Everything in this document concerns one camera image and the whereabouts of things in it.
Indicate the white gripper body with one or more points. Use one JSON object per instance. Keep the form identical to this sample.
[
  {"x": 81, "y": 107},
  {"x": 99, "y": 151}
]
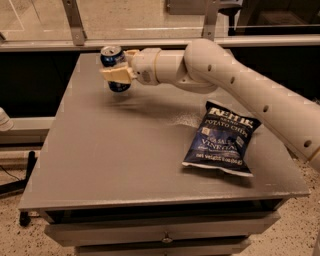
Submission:
[{"x": 144, "y": 66}]

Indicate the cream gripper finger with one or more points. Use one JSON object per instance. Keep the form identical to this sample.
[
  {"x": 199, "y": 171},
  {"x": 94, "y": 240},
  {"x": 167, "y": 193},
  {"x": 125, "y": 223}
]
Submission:
[
  {"x": 129, "y": 54},
  {"x": 121, "y": 74}
]

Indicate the blue pepsi can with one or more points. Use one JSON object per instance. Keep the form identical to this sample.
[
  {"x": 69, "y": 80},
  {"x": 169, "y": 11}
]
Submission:
[{"x": 110, "y": 56}]

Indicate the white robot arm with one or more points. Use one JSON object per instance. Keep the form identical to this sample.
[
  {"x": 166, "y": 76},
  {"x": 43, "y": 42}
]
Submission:
[{"x": 202, "y": 66}]

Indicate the grey drawer cabinet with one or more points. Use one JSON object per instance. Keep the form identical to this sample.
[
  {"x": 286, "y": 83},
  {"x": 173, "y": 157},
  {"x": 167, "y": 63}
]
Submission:
[{"x": 109, "y": 180}]

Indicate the blue potato chips bag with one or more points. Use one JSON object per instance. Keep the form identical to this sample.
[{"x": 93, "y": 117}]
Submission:
[{"x": 221, "y": 141}]

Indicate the white object at left edge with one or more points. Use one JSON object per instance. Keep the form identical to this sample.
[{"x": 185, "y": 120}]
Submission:
[{"x": 6, "y": 123}]

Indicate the black stand leg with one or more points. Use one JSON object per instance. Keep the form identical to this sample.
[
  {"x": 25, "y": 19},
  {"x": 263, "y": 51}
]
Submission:
[{"x": 19, "y": 186}]

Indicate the metal railing bar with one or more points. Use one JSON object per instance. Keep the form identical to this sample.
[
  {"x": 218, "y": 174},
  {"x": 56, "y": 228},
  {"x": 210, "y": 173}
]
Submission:
[{"x": 226, "y": 42}]

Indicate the metal drawer lock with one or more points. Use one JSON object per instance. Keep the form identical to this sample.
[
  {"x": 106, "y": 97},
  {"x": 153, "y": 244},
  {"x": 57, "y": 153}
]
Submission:
[{"x": 167, "y": 239}]

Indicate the left metal railing bracket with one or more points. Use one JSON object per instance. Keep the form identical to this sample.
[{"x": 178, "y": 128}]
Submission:
[{"x": 75, "y": 23}]

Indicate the metal railing bracket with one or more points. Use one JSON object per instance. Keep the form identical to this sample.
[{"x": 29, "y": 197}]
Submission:
[
  {"x": 75, "y": 23},
  {"x": 210, "y": 19}
]

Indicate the right metal railing bracket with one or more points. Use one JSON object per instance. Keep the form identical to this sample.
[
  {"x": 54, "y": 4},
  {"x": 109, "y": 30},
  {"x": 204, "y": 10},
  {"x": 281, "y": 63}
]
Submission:
[{"x": 210, "y": 19}]

